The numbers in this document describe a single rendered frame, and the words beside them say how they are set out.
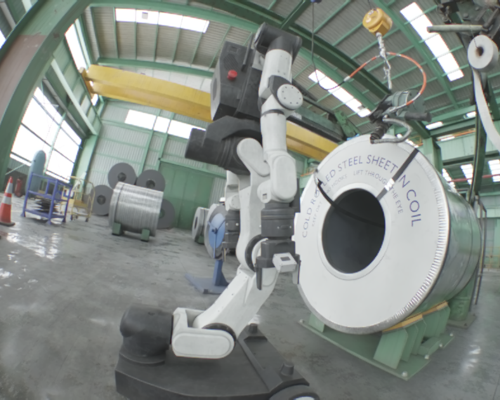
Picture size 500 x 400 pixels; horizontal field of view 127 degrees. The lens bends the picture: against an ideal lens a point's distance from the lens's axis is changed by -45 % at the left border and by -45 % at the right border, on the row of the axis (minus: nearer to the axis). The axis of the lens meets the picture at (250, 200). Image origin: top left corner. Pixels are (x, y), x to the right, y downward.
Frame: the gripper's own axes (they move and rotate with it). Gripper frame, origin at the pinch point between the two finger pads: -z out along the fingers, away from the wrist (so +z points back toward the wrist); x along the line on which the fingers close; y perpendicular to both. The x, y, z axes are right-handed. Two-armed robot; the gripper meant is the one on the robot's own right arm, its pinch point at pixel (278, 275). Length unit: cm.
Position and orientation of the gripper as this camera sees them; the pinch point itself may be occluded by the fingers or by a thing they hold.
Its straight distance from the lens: 61.4
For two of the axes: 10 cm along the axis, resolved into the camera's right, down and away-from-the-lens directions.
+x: 9.5, 0.1, 3.2
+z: -0.2, -10.0, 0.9
